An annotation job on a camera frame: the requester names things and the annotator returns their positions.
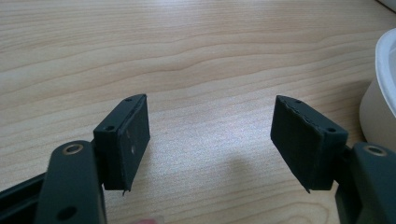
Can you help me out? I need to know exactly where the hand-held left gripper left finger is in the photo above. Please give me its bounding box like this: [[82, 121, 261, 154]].
[[92, 93, 151, 196]]

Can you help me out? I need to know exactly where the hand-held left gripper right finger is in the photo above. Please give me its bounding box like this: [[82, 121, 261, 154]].
[[269, 94, 349, 194]]

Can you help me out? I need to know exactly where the white bowl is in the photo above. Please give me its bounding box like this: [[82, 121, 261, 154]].
[[359, 27, 396, 152]]

